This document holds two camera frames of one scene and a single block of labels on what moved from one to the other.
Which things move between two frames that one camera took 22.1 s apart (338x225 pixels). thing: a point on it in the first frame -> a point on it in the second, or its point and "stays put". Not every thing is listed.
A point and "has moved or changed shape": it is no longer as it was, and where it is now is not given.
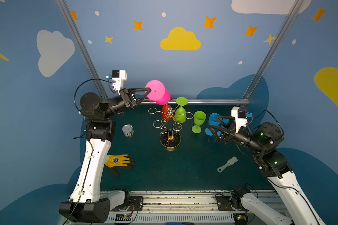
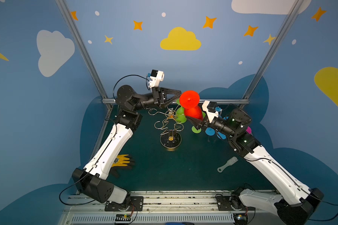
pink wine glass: (158, 93) has moved or changed shape
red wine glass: (167, 112) -> (189, 100)
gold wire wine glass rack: (170, 137) stays put
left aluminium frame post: (83, 47) stays put
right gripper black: (230, 133) -> (204, 121)
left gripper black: (126, 97) -> (157, 97)
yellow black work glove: (115, 162) stays put
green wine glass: (180, 113) stays put
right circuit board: (241, 218) stays put
